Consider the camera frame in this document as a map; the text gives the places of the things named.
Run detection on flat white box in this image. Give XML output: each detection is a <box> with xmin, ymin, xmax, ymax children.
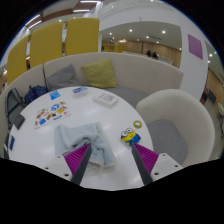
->
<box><xmin>92</xmin><ymin>90</ymin><xmax>120</xmax><ymax>109</ymax></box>

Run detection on yellow cartoon figure toy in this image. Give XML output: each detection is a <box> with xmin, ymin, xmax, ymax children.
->
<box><xmin>119</xmin><ymin>126</ymin><xmax>142</xmax><ymax>148</ymax></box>

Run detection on cream curved sofa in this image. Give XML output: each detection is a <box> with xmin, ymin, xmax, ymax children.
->
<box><xmin>0</xmin><ymin>51</ymin><xmax>185</xmax><ymax>148</ymax></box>

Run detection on colourful sticker sheet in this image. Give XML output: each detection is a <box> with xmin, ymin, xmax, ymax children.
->
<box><xmin>33</xmin><ymin>100</ymin><xmax>72</xmax><ymax>130</ymax></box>

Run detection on light blue towel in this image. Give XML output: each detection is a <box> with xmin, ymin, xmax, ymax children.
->
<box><xmin>53</xmin><ymin>121</ymin><xmax>118</xmax><ymax>170</ymax></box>

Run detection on small blue and white box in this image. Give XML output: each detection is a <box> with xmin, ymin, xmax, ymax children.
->
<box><xmin>71</xmin><ymin>85</ymin><xmax>90</xmax><ymax>99</ymax></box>

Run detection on blue card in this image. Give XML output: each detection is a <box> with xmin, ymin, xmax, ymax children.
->
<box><xmin>48</xmin><ymin>89</ymin><xmax>62</xmax><ymax>101</ymax></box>

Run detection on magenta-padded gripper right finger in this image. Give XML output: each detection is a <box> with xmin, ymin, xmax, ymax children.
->
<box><xmin>130</xmin><ymin>142</ymin><xmax>184</xmax><ymax>186</ymax></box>

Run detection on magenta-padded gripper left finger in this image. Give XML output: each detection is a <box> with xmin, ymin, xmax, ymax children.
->
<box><xmin>41</xmin><ymin>142</ymin><xmax>93</xmax><ymax>186</ymax></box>

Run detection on yellow tape roll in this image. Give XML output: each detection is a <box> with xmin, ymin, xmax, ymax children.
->
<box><xmin>132</xmin><ymin>119</ymin><xmax>144</xmax><ymax>130</ymax></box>

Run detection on yellow-green cushion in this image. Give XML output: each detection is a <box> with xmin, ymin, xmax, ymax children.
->
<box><xmin>80</xmin><ymin>58</ymin><xmax>119</xmax><ymax>90</ymax></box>

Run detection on cream armchair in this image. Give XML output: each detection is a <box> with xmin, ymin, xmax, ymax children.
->
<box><xmin>135</xmin><ymin>88</ymin><xmax>216</xmax><ymax>168</ymax></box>

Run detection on ceiling lights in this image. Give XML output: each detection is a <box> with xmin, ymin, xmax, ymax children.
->
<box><xmin>24</xmin><ymin>0</ymin><xmax>102</xmax><ymax>30</ymax></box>

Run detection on grey cushion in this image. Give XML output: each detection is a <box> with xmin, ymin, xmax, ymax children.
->
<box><xmin>45</xmin><ymin>63</ymin><xmax>82</xmax><ymax>92</ymax></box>

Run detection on yellow acoustic panel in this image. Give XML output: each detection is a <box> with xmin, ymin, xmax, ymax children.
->
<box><xmin>6</xmin><ymin>34</ymin><xmax>32</xmax><ymax>86</ymax></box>
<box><xmin>64</xmin><ymin>17</ymin><xmax>101</xmax><ymax>57</ymax></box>
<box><xmin>28</xmin><ymin>21</ymin><xmax>65</xmax><ymax>70</ymax></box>

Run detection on grey backpack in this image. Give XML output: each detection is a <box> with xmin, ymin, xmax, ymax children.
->
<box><xmin>3</xmin><ymin>87</ymin><xmax>26</xmax><ymax>126</ymax></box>

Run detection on dark wallet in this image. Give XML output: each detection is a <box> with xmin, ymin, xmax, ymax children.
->
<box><xmin>12</xmin><ymin>113</ymin><xmax>27</xmax><ymax>131</ymax></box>

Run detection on magenta wall poster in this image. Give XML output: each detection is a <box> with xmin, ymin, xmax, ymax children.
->
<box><xmin>187</xmin><ymin>33</ymin><xmax>204</xmax><ymax>61</ymax></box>

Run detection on navy blue patterned bag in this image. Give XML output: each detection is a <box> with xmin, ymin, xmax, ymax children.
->
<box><xmin>23</xmin><ymin>84</ymin><xmax>49</xmax><ymax>106</ymax></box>

